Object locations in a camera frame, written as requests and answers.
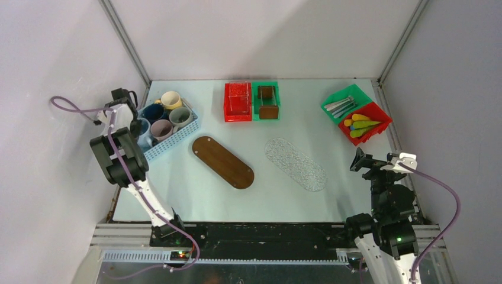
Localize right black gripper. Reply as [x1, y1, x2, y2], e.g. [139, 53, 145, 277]
[349, 146, 402, 215]

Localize dark blue mug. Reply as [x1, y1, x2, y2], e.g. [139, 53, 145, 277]
[141, 104, 168, 124]

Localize cream yellow mug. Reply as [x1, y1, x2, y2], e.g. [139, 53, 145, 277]
[154, 91, 183, 111]

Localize mauve pink mug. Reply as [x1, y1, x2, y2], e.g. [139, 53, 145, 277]
[150, 120, 174, 142]

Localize light blue mug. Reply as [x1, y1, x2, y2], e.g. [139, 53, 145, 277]
[137, 118, 153, 152]

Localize grey mug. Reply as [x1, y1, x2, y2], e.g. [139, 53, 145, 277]
[169, 106, 194, 133]

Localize brown ended acrylic rack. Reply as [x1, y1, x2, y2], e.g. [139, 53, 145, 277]
[258, 86, 279, 120]

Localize clear acrylic holder rack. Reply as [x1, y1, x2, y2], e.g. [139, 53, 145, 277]
[229, 81, 250, 115]

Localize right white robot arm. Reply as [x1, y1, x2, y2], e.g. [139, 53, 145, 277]
[344, 147, 421, 283]

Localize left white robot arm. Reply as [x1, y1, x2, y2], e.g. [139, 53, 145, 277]
[89, 88, 188, 247]

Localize red toothpaste bin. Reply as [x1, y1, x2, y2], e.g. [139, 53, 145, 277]
[337, 102, 392, 146]

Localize clear glass oval tray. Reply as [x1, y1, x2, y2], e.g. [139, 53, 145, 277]
[265, 138, 327, 192]

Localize green toothbrush bin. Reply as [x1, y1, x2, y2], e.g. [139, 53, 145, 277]
[321, 84, 373, 125]

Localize brown wooden oval tray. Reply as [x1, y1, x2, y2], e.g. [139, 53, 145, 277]
[192, 135, 255, 190]

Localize light blue plastic basket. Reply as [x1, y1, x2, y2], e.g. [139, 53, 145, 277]
[137, 91, 199, 162]

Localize red plastic bin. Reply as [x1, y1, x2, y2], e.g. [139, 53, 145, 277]
[223, 81, 253, 122]

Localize green plastic bin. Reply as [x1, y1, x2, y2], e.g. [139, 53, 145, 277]
[252, 81, 281, 121]

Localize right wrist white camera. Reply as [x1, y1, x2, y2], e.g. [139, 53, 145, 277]
[382, 152, 417, 174]

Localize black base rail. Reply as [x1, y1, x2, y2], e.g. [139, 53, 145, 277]
[149, 222, 356, 262]

